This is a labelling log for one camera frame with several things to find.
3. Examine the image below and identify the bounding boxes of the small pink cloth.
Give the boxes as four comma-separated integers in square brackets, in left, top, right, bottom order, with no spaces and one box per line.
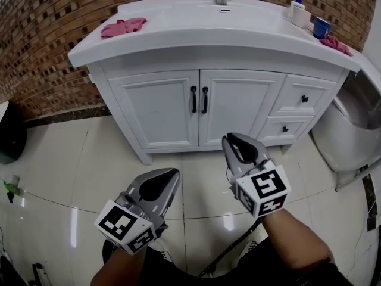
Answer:
[319,35,354,57]

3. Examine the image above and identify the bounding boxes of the person's black shorts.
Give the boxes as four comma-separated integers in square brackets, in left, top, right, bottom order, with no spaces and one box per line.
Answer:
[142,237,358,286]

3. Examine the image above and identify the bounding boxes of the white vanity cabinet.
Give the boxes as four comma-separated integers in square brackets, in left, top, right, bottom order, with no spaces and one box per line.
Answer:
[88,60,351,166]

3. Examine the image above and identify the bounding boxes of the person's white shoe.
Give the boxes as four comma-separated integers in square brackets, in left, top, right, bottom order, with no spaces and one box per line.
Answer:
[238,238,258,259]
[148,238,174,262]

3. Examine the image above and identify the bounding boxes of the large white cabinet drawer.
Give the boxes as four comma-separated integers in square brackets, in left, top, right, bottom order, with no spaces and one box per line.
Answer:
[269,73,339,116]

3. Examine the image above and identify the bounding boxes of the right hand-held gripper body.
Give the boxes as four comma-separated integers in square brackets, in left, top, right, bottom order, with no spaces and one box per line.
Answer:
[229,158,291,219]

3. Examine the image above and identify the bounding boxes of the person's right white shoe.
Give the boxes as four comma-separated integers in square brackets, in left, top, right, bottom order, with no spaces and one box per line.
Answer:
[238,238,258,259]

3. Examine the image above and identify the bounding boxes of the black door handle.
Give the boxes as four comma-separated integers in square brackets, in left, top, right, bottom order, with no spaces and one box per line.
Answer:
[190,85,198,114]
[201,86,209,114]

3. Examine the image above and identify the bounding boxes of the dark round bin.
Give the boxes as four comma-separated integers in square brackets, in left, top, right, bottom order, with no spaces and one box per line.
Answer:
[0,101,28,165]

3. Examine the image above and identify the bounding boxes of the large pink cloth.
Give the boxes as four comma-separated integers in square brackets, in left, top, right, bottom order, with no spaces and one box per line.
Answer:
[100,17,148,41]

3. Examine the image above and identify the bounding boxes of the white ceramic sink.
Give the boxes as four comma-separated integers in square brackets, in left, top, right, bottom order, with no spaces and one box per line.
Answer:
[67,0,361,73]

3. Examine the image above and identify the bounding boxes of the white cup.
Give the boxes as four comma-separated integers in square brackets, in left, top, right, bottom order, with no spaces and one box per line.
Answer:
[293,7,312,29]

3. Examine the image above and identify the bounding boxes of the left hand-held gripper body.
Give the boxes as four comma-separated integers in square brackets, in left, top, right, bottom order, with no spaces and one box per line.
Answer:
[94,189,168,255]

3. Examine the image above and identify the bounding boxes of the person's left white shoe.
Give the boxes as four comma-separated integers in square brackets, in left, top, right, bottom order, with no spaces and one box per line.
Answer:
[148,238,174,262]

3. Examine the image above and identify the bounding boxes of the small white cabinet drawer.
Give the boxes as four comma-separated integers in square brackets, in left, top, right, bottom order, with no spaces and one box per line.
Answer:
[257,116,316,141]

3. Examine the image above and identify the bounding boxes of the green bottle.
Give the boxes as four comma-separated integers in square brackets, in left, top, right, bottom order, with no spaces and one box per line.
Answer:
[2,176,21,204]

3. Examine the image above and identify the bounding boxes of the white blue-pump soap bottle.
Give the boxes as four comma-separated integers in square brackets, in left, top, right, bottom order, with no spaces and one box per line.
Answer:
[290,0,307,19]

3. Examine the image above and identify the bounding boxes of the black cable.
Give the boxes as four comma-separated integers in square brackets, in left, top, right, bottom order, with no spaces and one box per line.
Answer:
[196,219,263,279]

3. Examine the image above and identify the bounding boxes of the blue cup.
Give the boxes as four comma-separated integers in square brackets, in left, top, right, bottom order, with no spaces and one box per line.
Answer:
[313,16,332,40]

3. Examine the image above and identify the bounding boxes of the person's right forearm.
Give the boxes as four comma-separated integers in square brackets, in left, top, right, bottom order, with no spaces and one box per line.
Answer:
[261,209,333,271]

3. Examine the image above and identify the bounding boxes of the person's left forearm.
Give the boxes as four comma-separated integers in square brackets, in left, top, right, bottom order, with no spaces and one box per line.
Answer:
[90,243,155,286]

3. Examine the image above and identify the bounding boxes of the white cabinet door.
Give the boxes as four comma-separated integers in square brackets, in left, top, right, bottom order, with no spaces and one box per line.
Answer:
[198,69,286,147]
[107,70,199,148]

